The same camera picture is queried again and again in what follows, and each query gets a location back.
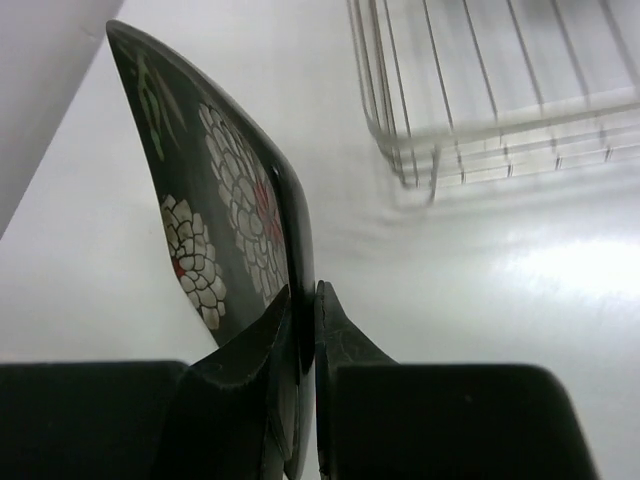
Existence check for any wire dish rack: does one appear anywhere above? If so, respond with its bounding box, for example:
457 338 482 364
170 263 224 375
347 1 639 199

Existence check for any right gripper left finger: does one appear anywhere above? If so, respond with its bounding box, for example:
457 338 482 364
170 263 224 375
185 287 293 479

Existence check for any black square floral plate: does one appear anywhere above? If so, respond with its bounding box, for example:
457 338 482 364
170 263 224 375
106 20 315 479

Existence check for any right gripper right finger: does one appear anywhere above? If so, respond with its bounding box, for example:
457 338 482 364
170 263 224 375
314 280 398 475

